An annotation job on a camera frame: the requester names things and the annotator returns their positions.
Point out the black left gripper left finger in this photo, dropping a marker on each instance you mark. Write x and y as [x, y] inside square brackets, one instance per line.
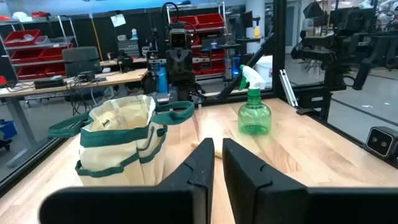
[186, 199]

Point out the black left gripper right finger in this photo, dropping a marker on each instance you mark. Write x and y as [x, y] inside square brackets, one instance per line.
[248, 186]

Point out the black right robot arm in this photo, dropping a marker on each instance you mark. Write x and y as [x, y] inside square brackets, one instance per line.
[183, 91]

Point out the blue cylinder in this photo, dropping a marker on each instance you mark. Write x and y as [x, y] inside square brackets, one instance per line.
[162, 79]

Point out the metal shelf with red bins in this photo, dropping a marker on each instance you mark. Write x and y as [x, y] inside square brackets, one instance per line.
[28, 56]
[208, 21]

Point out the black drawer organizer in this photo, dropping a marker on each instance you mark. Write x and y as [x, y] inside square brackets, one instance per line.
[128, 48]

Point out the wooden workbench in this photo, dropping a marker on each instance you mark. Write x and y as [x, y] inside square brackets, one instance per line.
[124, 61]

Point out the pale blue bottle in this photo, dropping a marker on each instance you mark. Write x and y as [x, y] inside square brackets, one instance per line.
[134, 34]

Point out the white paper note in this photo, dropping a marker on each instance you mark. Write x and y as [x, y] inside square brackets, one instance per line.
[118, 20]

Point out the small black box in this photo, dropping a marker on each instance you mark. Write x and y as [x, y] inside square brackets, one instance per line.
[86, 76]

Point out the grey office chair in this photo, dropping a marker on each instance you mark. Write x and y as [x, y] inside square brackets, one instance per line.
[81, 60]

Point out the silver aluminium bar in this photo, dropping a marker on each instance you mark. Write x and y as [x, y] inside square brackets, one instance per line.
[287, 88]

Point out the long black power box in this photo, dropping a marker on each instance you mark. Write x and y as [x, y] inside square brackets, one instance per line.
[48, 83]

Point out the wooden desk grey legs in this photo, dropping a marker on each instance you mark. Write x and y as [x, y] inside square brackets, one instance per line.
[46, 87]

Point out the red tray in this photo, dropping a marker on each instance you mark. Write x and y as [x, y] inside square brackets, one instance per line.
[3, 80]

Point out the blue bin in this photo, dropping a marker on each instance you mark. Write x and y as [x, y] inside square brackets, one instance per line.
[7, 130]

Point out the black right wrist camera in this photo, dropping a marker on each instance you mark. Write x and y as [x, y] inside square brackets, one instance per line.
[179, 39]

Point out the black table-level camera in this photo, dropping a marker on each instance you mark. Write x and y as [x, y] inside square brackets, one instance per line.
[381, 143]

